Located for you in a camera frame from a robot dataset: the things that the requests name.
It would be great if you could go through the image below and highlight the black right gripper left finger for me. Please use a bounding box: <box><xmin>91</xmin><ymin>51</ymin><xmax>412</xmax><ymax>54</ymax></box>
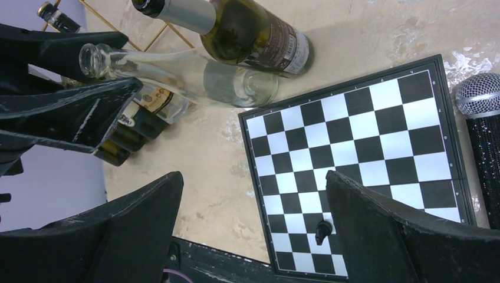
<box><xmin>1</xmin><ymin>172</ymin><xmax>184</xmax><ymax>282</ymax></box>

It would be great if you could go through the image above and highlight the clear liquor bottle black cap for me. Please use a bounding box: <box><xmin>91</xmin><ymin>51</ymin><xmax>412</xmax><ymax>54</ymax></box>
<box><xmin>37</xmin><ymin>2</ymin><xmax>189</xmax><ymax>124</ymax></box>

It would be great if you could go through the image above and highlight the dark green bottle silver neck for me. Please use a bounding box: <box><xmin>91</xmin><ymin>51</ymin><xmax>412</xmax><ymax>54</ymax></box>
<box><xmin>132</xmin><ymin>0</ymin><xmax>315</xmax><ymax>77</ymax></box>

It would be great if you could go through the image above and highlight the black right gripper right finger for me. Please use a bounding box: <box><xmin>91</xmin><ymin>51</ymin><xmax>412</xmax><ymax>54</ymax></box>
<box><xmin>326</xmin><ymin>170</ymin><xmax>499</xmax><ymax>282</ymax></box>

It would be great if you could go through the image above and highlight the green bottle white label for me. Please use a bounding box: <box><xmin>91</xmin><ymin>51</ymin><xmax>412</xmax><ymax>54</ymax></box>
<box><xmin>93</xmin><ymin>140</ymin><xmax>131</xmax><ymax>167</ymax></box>

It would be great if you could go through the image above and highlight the black chess pawn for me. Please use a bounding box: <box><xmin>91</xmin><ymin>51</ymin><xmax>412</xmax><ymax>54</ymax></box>
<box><xmin>315</xmin><ymin>220</ymin><xmax>333</xmax><ymax>246</ymax></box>

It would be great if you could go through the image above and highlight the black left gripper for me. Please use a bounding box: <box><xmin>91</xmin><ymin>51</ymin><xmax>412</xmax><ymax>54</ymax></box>
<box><xmin>1</xmin><ymin>74</ymin><xmax>143</xmax><ymax>177</ymax></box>

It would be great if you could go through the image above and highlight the clear empty glass bottle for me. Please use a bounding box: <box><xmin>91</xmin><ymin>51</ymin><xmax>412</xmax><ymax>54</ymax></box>
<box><xmin>79</xmin><ymin>44</ymin><xmax>278</xmax><ymax>108</ymax></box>

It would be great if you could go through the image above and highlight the dark green wine bottle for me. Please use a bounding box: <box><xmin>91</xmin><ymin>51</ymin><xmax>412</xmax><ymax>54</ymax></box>
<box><xmin>108</xmin><ymin>124</ymin><xmax>147</xmax><ymax>153</ymax></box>

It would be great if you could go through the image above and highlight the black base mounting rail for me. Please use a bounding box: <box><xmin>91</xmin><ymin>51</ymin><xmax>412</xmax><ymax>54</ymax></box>
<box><xmin>162</xmin><ymin>237</ymin><xmax>346</xmax><ymax>282</ymax></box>

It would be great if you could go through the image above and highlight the gold wire wine rack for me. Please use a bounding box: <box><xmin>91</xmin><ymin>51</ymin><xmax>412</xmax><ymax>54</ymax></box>
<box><xmin>37</xmin><ymin>1</ymin><xmax>199</xmax><ymax>52</ymax></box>

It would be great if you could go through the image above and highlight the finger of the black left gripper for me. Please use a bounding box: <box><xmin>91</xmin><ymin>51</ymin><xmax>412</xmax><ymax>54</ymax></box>
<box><xmin>1</xmin><ymin>24</ymin><xmax>129</xmax><ymax>84</ymax></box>

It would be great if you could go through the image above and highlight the black white chessboard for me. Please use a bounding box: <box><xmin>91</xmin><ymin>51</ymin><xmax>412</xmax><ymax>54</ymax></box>
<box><xmin>239</xmin><ymin>54</ymin><xmax>476</xmax><ymax>281</ymax></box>

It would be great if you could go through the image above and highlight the black glitter microphone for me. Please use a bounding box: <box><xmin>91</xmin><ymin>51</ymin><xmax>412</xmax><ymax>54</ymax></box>
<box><xmin>455</xmin><ymin>73</ymin><xmax>499</xmax><ymax>230</ymax></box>

